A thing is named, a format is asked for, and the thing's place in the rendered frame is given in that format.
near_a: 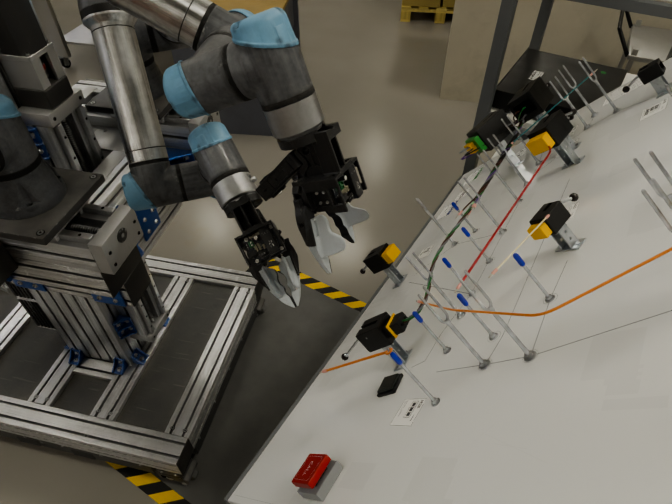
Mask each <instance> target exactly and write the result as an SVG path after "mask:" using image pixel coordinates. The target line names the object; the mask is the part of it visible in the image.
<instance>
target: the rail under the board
mask: <svg viewBox="0 0 672 504"><path fill-rule="evenodd" d="M462 177H463V176H462V175H461V176H460V177H459V178H458V180H457V181H460V179H461V178H462ZM457 181H456V182H455V184H454V185H453V186H452V188H451V189H450V191H449V192H448V193H447V195H446V196H445V197H444V199H443V200H442V201H441V203H440V204H439V206H438V207H437V208H436V210H435V211H434V212H433V214H432V215H433V216H434V215H435V214H436V212H437V211H438V210H439V208H440V207H441V206H442V204H443V203H444V201H445V200H446V199H447V197H448V196H449V194H450V193H451V192H452V190H453V189H454V188H455V186H456V185H457V183H458V182H457ZM430 221H431V217H430V218H429V219H428V221H427V222H426V223H425V225H424V226H423V227H422V229H421V230H420V232H419V233H418V234H417V236H416V237H415V238H414V240H413V241H412V242H411V244H410V245H409V247H408V248H407V249H406V251H405V252H404V253H403V255H402V256H401V257H400V259H399V260H398V262H397V263H396V264H395V267H396V268H397V266H398V265H399V263H400V262H401V261H402V259H403V258H404V257H405V255H406V254H407V252H408V251H409V250H410V248H411V247H412V246H413V244H414V243H415V241H416V240H417V239H418V237H419V236H420V234H421V233H422V232H423V230H424V229H425V228H426V226H427V225H428V223H429V222H430ZM388 279H389V277H388V275H387V277H386V278H385V279H384V281H383V282H382V283H381V285H380V286H379V288H378V289H377V290H376V292H375V293H374V294H373V296H372V297H371V298H370V300H369V301H368V303H367V304H366V305H365V307H364V308H363V309H362V311H361V312H360V313H359V315H358V316H357V318H356V319H355V320H354V322H353V323H352V324H351V326H350V327H349V329H348V330H347V331H346V333H345V334H344V335H343V337H342V338H341V339H340V341H339V342H338V344H337V345H336V346H335V348H334V349H333V350H332V352H331V353H330V354H329V356H328V357H327V359H326V360H325V361H324V363H323V364H322V365H321V367H320V368H319V370H318V371H317V372H316V374H315V375H314V376H313V378H312V379H311V380H310V382H309V383H308V385H307V386H306V387H305V389H304V390H303V391H302V393H301V394H300V395H299V397H298V398H297V400H296V401H295V402H294V404H293V405H292V406H291V408H290V409H289V411H288V412H287V413H286V415H285V416H284V417H283V419H282V420H281V421H280V423H279V424H278V426H277V427H276V428H275V430H274V431H273V432H272V434H271V435H270V436H269V438H268V439H267V441H266V442H265V443H264V445H263V446H262V447H261V449H260V450H259V451H258V453H257V454H256V456H255V457H254V458H253V460H252V461H251V462H250V464H249V465H248V467H247V468H246V469H245V471H244V472H243V473H242V475H241V476H240V477H239V479H238V480H237V482H236V483H235V484H234V486H233V487H232V488H231V490H230V491H229V492H228V494H227V495H226V497H225V498H224V500H225V502H226V504H230V503H229V502H228V499H229V498H230V496H231V495H232V494H233V492H234V491H235V490H236V488H237V487H238V485H239V484H240V483H241V481H242V480H243V479H244V477H245V476H246V474H247V473H248V472H249V470H250V469H251V468H252V466H253V465H254V463H255V462H256V461H257V459H258V458H259V456H260V455H261V454H262V452H263V451H264V450H265V448H266V447H267V445H268V444H269V443H270V441H271V440H272V439H273V437H274V436H275V434H276V433H277V432H278V430H279V429H280V428H281V426H282V425H283V423H284V422H285V421H286V419H287V418H288V416H289V415H290V414H291V412H292V411H293V410H294V408H295V407H296V405H297V404H298V403H299V401H300V400H301V399H302V397H303V396H304V394H305V393H306V392H307V390H308V389H309V388H310V386H311V385H312V383H313V382H314V381H315V379H316V378H317V377H318V375H319V374H320V373H319V372H321V371H322V370H323V368H324V367H325V365H326V364H327V363H328V361H329V360H330V359H331V357H332V356H333V354H334V353H335V352H336V350H337V349H338V348H339V346H340V345H341V343H342V342H343V341H344V339H345V338H346V337H347V335H348V334H349V332H350V331H351V330H352V328H353V327H354V325H355V324H356V323H357V321H358V320H359V319H360V317H361V316H362V314H363V313H364V312H365V310H366V309H367V308H368V306H369V305H370V303H371V302H372V301H373V299H374V298H375V297H376V295H377V294H378V292H379V291H380V290H381V288H382V287H383V285H384V284H385V283H386V281H387V280H388Z"/></svg>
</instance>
